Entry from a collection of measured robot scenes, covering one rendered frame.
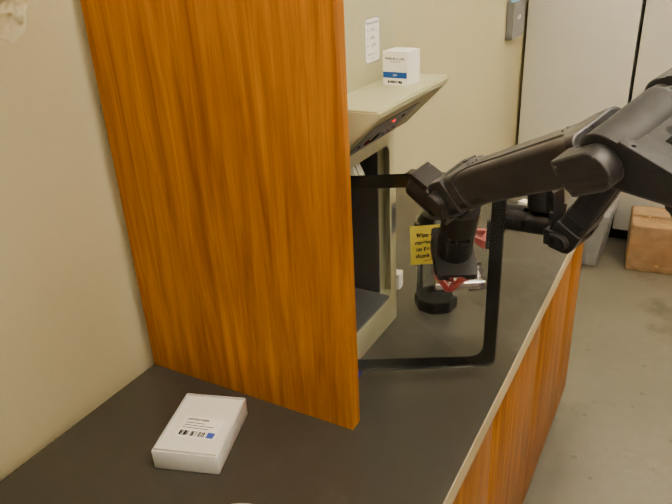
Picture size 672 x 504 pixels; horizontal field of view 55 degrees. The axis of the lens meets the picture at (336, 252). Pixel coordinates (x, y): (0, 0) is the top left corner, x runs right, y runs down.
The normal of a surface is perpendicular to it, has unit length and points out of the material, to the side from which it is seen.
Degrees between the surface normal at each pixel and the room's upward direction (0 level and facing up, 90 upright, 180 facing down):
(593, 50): 90
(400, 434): 0
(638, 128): 44
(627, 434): 0
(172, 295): 90
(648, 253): 94
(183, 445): 0
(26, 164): 90
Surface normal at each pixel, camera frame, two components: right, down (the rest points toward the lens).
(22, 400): 0.88, 0.17
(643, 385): -0.05, -0.90
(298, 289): -0.48, 0.40
